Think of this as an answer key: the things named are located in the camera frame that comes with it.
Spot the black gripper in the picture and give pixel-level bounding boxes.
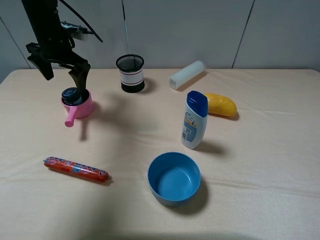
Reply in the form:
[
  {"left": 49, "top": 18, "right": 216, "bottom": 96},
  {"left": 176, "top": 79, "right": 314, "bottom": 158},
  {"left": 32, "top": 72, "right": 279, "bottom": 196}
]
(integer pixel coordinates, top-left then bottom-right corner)
[{"left": 26, "top": 37, "right": 91, "bottom": 102}]

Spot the dark blue small jar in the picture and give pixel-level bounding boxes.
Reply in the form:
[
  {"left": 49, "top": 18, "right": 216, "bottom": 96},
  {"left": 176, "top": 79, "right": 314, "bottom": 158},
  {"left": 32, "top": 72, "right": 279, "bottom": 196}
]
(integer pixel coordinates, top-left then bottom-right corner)
[{"left": 61, "top": 87, "right": 83, "bottom": 106}]

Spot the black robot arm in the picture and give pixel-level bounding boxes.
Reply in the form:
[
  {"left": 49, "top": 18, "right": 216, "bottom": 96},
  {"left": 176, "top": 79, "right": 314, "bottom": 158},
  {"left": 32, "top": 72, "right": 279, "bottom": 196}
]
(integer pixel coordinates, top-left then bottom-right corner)
[{"left": 22, "top": 0, "right": 91, "bottom": 101}]

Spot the black mesh pen cup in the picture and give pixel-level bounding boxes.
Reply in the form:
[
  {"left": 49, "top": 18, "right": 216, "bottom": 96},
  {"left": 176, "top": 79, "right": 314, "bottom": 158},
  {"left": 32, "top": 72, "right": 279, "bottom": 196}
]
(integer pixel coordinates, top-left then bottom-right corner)
[{"left": 116, "top": 54, "right": 145, "bottom": 93}]

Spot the red wrapped sausage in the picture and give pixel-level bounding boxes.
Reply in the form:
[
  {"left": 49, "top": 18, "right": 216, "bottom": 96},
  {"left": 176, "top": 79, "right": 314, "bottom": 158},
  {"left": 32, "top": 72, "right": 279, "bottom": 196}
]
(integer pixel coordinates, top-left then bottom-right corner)
[{"left": 43, "top": 156, "right": 111, "bottom": 183}]

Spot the white translucent cylinder tube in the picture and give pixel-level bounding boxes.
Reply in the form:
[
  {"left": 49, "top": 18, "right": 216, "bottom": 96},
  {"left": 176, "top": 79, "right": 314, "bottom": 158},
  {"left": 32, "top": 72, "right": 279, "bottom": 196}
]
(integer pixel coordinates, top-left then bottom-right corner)
[{"left": 168, "top": 60, "right": 205, "bottom": 90}]

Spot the white blue shampoo bottle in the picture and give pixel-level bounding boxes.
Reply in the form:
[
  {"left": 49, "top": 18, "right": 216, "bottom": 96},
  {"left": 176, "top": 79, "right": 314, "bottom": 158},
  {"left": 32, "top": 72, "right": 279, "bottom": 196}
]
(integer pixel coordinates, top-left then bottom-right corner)
[{"left": 181, "top": 90, "right": 208, "bottom": 150}]

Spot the blue plastic bowl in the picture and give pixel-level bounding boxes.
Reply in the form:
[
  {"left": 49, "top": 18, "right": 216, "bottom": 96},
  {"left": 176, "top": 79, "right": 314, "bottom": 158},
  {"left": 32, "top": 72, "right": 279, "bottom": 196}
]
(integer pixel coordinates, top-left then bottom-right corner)
[{"left": 147, "top": 152, "right": 202, "bottom": 207}]

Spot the yellow oval plastic case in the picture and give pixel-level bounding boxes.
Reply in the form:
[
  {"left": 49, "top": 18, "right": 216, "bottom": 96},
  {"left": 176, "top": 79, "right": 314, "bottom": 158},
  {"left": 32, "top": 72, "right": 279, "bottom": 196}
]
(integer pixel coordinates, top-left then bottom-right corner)
[{"left": 204, "top": 93, "right": 237, "bottom": 117}]

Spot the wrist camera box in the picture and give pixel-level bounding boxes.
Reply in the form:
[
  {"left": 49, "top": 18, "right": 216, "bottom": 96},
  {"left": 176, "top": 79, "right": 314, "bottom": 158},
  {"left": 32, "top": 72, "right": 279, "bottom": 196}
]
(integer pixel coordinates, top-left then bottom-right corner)
[{"left": 60, "top": 21, "right": 91, "bottom": 41}]

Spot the pink pot with handle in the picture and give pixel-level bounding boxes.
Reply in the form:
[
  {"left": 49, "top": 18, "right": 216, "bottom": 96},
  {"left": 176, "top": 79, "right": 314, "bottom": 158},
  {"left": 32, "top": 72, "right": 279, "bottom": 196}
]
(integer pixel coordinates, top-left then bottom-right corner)
[{"left": 61, "top": 90, "right": 94, "bottom": 128}]

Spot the black cable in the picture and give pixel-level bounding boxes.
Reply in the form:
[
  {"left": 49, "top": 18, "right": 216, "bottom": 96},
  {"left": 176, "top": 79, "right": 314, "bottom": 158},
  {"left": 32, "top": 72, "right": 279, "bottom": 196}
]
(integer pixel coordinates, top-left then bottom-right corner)
[{"left": 58, "top": 0, "right": 104, "bottom": 43}]

